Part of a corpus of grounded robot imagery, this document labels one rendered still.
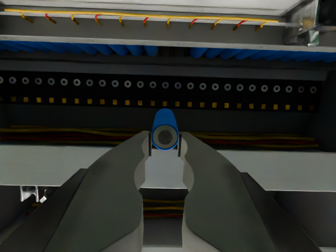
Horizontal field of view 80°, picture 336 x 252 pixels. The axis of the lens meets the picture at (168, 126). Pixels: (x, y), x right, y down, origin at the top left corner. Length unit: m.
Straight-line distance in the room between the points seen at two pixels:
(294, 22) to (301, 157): 0.14
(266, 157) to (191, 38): 0.15
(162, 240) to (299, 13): 0.39
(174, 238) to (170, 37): 0.36
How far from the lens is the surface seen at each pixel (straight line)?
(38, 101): 0.39
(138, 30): 0.21
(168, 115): 0.15
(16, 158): 0.27
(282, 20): 0.23
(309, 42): 0.20
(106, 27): 0.21
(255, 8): 0.21
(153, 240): 0.44
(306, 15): 0.20
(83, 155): 0.24
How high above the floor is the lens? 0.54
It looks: 30 degrees up
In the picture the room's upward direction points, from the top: 178 degrees counter-clockwise
